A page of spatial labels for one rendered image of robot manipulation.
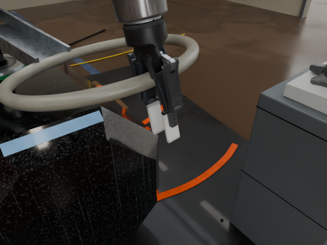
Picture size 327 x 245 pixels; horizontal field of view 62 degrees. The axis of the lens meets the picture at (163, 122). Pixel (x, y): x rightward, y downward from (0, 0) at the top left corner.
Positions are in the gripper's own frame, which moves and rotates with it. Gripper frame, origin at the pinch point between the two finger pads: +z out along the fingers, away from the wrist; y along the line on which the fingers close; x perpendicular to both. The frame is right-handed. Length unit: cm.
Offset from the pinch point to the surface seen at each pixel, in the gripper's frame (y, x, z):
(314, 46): 139, -339, 89
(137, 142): 38.6, -11.1, 26.5
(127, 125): 41.1, -10.0, 19.2
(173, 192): 64, -37, 85
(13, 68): 80, 13, -5
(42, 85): 67, 8, 2
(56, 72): 74, 0, 1
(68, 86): 60, 1, 4
